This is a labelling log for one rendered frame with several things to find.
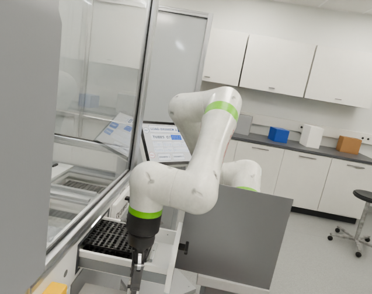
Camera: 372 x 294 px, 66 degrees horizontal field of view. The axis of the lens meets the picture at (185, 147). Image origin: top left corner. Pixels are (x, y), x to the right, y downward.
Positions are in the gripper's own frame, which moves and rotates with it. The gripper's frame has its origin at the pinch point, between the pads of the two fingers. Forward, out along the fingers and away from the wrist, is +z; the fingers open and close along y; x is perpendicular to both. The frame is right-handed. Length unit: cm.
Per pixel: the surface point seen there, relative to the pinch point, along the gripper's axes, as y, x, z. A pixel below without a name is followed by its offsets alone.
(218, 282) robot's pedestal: -19.3, 34.1, 10.9
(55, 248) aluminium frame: -0.2, -22.2, -12.8
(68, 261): -6.3, -19.7, -4.9
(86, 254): -13.5, -15.5, -2.4
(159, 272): -7.2, 8.3, -1.7
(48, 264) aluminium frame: 5.2, -22.5, -11.9
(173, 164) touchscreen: -101, 23, -11
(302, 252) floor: -164, 183, 85
